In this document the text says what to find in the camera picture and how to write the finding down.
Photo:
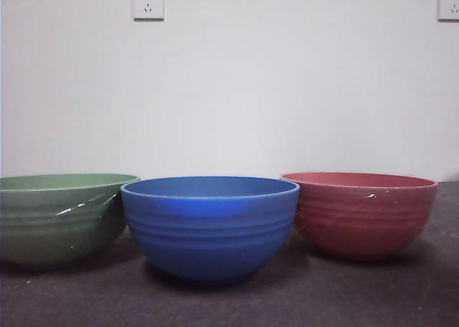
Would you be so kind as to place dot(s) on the red ribbed bowl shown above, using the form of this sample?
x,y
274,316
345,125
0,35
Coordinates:
x,y
358,223

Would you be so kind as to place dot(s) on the blue ribbed bowl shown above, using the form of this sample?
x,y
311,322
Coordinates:
x,y
209,241

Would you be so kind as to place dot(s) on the green ribbed bowl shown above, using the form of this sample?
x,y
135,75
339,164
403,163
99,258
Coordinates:
x,y
46,233

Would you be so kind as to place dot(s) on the white wall socket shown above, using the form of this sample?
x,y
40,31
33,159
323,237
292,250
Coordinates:
x,y
450,5
148,3

